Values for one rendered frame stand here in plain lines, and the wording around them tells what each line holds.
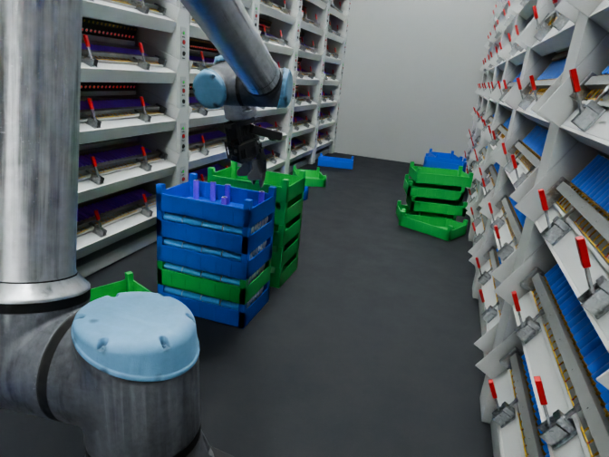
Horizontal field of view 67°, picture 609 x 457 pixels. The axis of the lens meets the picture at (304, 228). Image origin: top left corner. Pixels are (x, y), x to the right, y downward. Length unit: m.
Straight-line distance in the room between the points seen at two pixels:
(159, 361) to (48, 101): 0.35
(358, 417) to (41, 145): 0.86
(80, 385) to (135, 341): 0.09
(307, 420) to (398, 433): 0.20
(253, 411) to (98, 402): 0.57
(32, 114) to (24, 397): 0.35
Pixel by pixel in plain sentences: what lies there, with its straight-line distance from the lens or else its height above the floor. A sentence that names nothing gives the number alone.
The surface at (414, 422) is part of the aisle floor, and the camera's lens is 1.19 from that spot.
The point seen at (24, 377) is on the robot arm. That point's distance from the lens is 0.68.
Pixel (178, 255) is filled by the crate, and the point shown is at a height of 0.19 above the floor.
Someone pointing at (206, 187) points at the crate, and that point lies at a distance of 1.55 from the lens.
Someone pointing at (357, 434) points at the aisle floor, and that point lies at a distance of 1.12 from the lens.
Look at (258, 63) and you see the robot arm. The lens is 0.99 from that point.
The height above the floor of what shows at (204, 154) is 0.33.
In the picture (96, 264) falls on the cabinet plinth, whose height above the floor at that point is 0.03.
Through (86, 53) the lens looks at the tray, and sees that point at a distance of 1.67.
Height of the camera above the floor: 0.74
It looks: 19 degrees down
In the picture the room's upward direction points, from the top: 5 degrees clockwise
